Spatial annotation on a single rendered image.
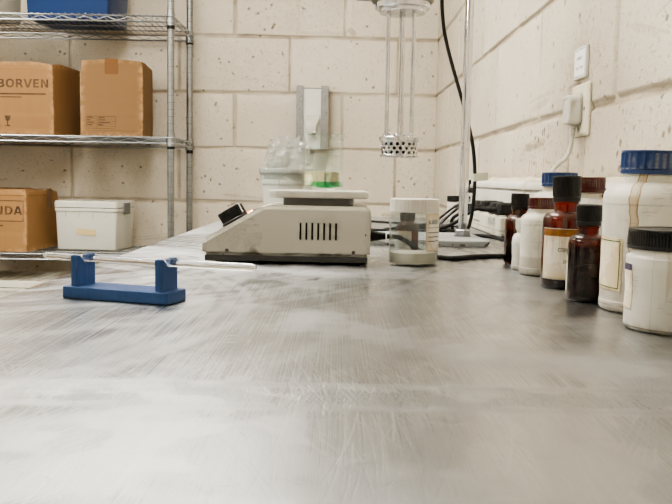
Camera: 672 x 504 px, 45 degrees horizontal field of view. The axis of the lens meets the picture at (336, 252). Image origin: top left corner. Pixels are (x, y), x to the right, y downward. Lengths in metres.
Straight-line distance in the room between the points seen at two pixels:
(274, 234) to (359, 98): 2.46
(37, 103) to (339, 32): 1.22
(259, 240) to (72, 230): 2.31
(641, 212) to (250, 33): 2.88
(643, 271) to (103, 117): 2.70
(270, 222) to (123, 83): 2.22
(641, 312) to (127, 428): 0.38
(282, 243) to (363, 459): 0.67
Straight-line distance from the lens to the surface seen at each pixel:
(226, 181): 3.41
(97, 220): 3.19
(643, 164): 0.68
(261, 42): 3.44
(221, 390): 0.40
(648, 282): 0.59
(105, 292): 0.68
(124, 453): 0.32
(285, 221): 0.96
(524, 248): 0.91
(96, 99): 3.15
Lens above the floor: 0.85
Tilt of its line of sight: 5 degrees down
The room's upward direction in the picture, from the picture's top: 1 degrees clockwise
